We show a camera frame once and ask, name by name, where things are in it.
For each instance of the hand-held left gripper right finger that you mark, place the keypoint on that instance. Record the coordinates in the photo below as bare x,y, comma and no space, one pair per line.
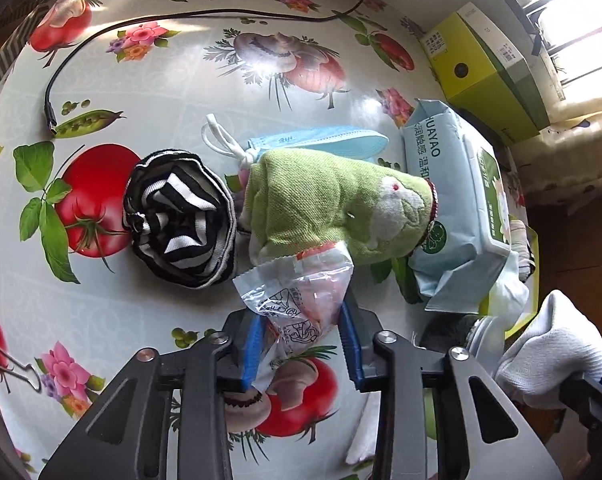
353,355

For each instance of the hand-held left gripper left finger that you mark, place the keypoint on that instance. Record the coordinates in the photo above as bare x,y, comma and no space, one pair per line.
251,355

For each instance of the clear printed plastic bag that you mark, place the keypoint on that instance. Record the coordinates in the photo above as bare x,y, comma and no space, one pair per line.
291,300

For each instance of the white tray yellow-green rim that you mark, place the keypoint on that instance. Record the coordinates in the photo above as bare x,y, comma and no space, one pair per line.
518,322

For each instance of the white patterned sock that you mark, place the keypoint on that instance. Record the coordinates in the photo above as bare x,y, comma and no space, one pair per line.
508,290

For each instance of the black white striped sock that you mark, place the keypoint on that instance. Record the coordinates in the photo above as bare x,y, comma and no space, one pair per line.
181,230
525,255

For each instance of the green towel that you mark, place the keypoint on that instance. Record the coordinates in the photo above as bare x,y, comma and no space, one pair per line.
321,200

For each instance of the red patterned cloth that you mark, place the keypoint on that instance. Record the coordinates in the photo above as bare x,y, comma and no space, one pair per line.
432,205

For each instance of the blue face mask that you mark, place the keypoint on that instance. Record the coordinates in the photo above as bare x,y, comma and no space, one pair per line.
331,140

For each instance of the green rounded square case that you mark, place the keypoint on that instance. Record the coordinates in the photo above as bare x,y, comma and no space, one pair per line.
431,420

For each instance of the wet wipes pack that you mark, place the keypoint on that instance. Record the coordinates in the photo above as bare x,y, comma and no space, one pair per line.
461,175

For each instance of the beige curtain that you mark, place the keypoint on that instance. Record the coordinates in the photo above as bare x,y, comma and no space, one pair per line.
571,160

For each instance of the fruit print tablecloth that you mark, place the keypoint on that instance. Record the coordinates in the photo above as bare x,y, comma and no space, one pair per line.
181,85

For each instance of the yellow-green cardboard box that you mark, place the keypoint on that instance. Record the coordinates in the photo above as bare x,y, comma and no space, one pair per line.
461,80

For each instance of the green white flat box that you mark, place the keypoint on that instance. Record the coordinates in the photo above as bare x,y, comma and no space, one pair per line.
521,90

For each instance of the metal window frame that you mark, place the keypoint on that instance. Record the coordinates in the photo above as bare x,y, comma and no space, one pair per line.
581,72

